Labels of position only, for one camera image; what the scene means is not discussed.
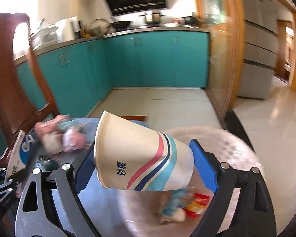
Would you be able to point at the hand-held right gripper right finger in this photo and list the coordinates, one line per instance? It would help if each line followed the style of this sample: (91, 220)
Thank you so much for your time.
(204, 165)

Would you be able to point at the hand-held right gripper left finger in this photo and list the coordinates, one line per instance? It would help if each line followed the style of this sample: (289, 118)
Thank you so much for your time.
(85, 170)

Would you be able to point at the white toothpaste box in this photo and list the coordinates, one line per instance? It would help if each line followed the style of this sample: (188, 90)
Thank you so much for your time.
(19, 158)

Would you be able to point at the purple plastic bag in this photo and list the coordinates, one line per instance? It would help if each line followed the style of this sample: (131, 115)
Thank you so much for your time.
(74, 140)

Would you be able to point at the white plastic waste basket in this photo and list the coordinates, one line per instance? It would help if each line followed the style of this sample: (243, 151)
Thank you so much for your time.
(231, 148)

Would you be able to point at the red snack wrapper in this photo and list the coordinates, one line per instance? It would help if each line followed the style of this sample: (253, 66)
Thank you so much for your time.
(197, 205)

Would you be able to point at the pale plastic bag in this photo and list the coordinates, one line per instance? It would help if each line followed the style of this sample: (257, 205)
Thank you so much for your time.
(51, 142)

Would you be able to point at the ruffled blue face mask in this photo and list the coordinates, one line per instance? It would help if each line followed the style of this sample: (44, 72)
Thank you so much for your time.
(174, 202)

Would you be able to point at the striped white paper cup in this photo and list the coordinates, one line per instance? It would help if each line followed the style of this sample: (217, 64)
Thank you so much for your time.
(138, 153)

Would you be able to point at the pink plastic bag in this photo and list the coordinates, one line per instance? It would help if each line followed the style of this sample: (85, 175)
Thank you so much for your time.
(49, 126)

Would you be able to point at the white tissue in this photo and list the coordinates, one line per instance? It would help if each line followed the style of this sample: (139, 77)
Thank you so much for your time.
(177, 216)

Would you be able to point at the blue striped cloth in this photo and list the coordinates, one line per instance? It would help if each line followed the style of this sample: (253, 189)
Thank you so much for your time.
(88, 128)

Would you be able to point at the carved wooden chair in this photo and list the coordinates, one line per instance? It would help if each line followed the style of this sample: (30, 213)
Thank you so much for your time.
(5, 91)

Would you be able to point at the wood framed glass door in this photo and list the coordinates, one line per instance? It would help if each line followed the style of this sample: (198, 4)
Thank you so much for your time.
(219, 79)

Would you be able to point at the teal kitchen base cabinets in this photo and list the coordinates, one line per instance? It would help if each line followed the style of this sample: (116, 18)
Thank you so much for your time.
(150, 59)

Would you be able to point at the grey refrigerator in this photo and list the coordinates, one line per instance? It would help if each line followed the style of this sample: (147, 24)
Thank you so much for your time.
(256, 54)

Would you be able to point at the dish rack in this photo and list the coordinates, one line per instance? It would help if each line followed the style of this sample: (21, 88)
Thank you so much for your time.
(44, 35)

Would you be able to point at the white kitchen appliance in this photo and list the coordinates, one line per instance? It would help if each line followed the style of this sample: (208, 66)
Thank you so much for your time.
(65, 29)

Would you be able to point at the round steel pan lid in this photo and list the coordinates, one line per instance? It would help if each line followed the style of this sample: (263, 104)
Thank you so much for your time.
(98, 27)

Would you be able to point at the small black pot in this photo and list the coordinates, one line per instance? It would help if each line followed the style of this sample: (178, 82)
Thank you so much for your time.
(191, 20)

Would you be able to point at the black wok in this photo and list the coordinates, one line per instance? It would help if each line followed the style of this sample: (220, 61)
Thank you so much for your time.
(120, 24)

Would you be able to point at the stainless steel pot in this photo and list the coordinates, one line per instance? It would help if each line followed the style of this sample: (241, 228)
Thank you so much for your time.
(151, 17)

